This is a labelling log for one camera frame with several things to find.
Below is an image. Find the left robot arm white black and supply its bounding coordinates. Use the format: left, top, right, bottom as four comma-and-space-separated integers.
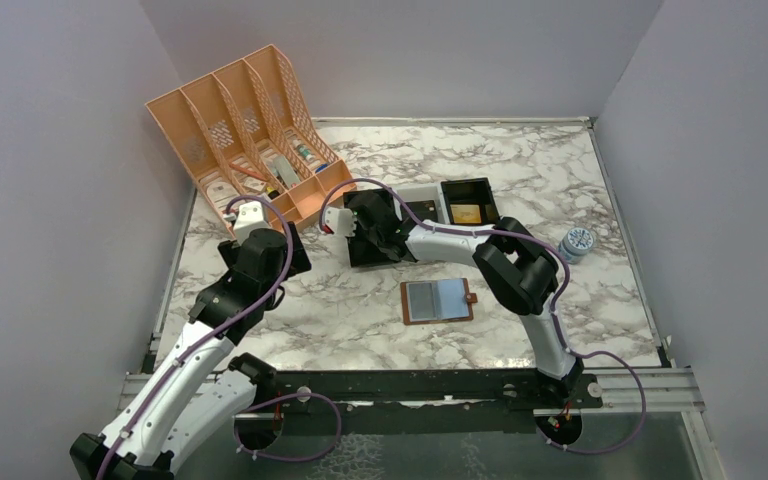
70, 222, 311, 479

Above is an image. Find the black bin right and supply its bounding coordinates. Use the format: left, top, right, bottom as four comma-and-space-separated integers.
441, 177, 500, 225

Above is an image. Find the dark grey credit card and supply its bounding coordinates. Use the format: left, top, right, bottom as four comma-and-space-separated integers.
406, 282, 438, 321

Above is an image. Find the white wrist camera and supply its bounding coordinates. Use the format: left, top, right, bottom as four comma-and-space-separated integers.
223, 201, 271, 244
321, 207, 357, 237

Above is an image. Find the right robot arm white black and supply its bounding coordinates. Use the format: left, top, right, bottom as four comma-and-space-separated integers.
343, 190, 583, 407

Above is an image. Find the black bin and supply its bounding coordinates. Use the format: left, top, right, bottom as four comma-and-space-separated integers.
441, 177, 500, 225
343, 189, 402, 268

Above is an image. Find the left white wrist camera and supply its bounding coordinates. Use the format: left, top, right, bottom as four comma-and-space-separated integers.
223, 201, 271, 244

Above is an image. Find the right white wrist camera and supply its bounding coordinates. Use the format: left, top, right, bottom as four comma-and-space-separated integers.
321, 207, 357, 237

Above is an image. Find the blue white small jar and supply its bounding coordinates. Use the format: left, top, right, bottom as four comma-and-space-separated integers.
558, 227, 596, 264

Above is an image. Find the white bin middle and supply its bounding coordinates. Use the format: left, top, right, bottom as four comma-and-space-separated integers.
393, 183, 449, 224

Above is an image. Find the brown leather card holder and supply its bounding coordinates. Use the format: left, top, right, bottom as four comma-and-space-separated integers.
400, 278, 477, 326

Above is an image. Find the orange plastic file organizer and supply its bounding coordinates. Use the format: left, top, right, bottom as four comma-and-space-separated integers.
146, 45, 355, 230

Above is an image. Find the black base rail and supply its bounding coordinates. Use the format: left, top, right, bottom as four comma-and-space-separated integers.
233, 368, 603, 439

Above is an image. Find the black bin left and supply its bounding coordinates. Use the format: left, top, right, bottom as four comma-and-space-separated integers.
343, 189, 402, 268

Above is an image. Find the gold card in black bin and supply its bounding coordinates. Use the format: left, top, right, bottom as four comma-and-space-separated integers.
450, 204, 483, 225

